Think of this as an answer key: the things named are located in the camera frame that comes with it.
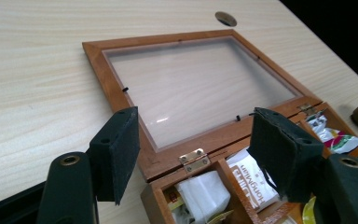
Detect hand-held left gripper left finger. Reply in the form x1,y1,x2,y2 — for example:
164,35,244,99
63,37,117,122
88,105,142,206

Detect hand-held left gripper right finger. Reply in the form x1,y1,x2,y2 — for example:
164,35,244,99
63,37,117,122
246,106,325,204

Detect wooden box with glass lid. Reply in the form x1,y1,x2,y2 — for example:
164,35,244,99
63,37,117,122
81,28,358,224

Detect white packet with brown print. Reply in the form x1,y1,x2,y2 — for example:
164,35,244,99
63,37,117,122
226,147,282,214

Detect white red green packet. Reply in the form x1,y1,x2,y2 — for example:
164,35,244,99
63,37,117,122
305,114,358,156

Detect small yellow red packet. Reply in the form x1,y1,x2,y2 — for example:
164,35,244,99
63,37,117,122
163,186,186,213

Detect white tea bag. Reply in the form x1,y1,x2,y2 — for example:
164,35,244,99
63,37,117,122
173,169,232,224

